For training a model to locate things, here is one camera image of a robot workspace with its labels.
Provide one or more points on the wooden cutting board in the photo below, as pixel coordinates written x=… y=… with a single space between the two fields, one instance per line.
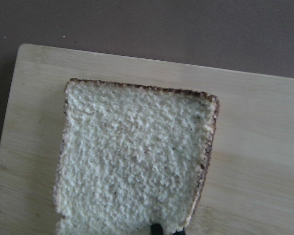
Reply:
x=249 y=188

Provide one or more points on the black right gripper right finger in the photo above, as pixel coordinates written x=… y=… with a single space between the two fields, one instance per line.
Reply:
x=180 y=232

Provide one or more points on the bread slice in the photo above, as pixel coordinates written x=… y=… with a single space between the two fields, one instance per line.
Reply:
x=132 y=156

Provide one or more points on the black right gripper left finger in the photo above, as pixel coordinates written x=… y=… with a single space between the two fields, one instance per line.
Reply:
x=156 y=229

